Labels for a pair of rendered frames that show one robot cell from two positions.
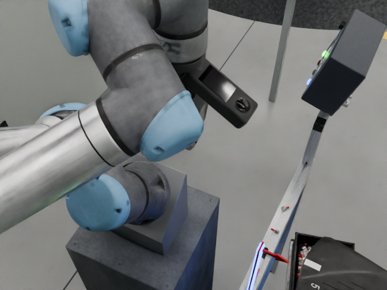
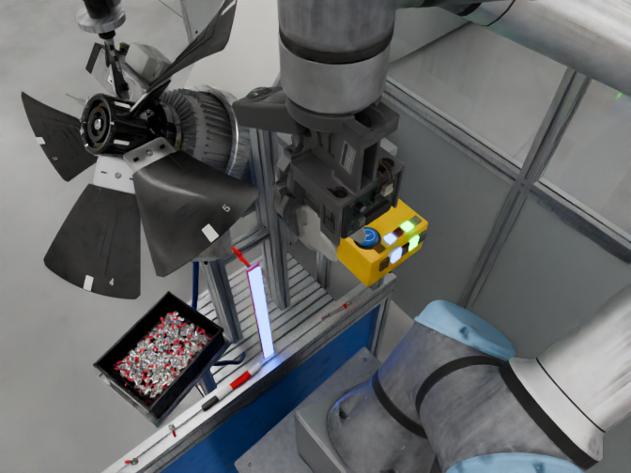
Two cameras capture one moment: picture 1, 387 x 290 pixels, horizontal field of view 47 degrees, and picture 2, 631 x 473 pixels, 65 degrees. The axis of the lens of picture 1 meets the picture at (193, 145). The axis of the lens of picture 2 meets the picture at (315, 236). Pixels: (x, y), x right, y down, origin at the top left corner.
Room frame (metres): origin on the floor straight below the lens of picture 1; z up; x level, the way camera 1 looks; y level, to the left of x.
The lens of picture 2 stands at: (0.78, 0.12, 1.85)
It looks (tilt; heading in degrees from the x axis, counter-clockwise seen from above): 52 degrees down; 202
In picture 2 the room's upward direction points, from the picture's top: straight up
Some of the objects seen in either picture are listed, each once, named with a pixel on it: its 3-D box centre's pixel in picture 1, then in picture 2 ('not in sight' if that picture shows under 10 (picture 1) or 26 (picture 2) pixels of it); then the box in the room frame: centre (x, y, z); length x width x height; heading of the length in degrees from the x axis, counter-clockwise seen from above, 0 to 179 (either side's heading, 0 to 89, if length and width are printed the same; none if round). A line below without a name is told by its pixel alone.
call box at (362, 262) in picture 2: not in sight; (380, 242); (0.16, 0.01, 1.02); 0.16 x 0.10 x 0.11; 152
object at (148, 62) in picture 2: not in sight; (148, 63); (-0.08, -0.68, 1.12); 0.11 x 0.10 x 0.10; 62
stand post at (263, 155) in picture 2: not in sight; (270, 224); (-0.11, -0.41, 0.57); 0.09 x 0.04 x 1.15; 62
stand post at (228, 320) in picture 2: not in sight; (217, 282); (0.09, -0.51, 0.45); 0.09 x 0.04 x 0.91; 62
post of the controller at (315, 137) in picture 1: (313, 141); not in sight; (0.88, -0.38, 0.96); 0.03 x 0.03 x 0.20; 62
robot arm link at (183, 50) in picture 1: (178, 38); (337, 60); (0.49, 0.02, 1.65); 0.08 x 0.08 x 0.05
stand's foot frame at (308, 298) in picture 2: not in sight; (253, 324); (0.01, -0.47, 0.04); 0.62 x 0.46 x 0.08; 152
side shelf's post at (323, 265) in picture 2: not in sight; (324, 225); (-0.29, -0.29, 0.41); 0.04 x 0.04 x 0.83; 62
